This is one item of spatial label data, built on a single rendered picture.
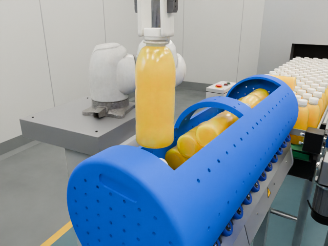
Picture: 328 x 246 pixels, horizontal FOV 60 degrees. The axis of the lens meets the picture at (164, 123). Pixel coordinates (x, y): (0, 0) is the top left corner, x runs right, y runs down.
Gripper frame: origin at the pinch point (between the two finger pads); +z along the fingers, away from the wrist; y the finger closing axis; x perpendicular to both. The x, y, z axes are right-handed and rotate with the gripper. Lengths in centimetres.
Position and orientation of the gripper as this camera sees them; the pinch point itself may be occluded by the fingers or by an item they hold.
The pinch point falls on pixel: (155, 14)
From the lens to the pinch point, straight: 49.1
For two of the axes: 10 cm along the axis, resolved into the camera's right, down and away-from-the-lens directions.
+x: 5.6, -3.0, 7.7
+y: 8.3, 2.0, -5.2
